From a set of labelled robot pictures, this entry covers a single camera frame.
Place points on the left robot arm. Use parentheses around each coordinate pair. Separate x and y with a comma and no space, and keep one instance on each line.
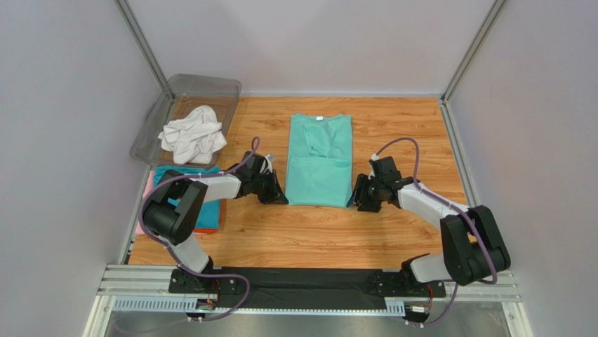
(169,213)

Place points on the teal green t shirt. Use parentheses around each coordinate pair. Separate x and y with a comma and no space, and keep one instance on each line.
(319,166)

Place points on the crumpled white t shirt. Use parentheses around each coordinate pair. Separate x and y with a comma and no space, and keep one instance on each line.
(195,138)

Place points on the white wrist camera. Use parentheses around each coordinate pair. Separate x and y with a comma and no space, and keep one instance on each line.
(374,157)
(269,158)

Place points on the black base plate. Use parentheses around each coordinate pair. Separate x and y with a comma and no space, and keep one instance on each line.
(314,288)

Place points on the aluminium frame post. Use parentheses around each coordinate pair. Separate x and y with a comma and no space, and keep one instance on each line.
(134,27)
(477,42)

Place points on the left aluminium frame post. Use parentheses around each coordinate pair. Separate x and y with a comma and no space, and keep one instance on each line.
(134,27)

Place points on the aluminium front rail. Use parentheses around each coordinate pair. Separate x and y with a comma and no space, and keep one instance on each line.
(152,288)

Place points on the white slotted cable duct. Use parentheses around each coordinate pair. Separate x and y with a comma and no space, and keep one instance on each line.
(391,308)

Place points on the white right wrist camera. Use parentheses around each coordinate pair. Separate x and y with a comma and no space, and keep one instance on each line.
(374,157)

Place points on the right aluminium frame post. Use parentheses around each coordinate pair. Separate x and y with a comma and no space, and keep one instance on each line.
(477,42)

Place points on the folded dark teal t shirt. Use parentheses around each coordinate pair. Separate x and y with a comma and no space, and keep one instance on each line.
(161,170)

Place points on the clear plastic bin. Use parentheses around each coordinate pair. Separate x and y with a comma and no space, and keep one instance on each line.
(183,94)

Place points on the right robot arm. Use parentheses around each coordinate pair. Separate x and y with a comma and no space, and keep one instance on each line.
(473,249)

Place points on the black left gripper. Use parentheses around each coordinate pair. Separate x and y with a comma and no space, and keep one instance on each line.
(276,194)

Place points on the folded pink t shirt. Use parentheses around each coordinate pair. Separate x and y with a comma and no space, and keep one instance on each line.
(148,187)

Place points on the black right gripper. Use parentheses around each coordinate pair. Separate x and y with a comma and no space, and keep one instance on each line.
(366,193)

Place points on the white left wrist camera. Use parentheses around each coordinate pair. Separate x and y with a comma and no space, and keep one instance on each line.
(269,158)

